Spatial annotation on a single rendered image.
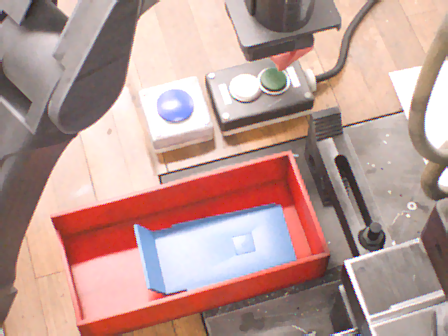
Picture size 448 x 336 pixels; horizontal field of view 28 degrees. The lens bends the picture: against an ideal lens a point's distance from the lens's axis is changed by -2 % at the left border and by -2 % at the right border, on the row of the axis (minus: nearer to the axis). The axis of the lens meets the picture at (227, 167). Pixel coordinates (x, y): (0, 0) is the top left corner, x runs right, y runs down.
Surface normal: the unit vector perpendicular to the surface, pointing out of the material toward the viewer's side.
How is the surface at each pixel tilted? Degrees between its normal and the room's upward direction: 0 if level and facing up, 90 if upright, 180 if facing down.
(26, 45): 29
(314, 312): 0
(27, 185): 89
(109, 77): 90
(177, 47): 0
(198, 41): 0
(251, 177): 90
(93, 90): 90
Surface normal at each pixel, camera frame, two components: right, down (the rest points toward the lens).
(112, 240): 0.00, -0.46
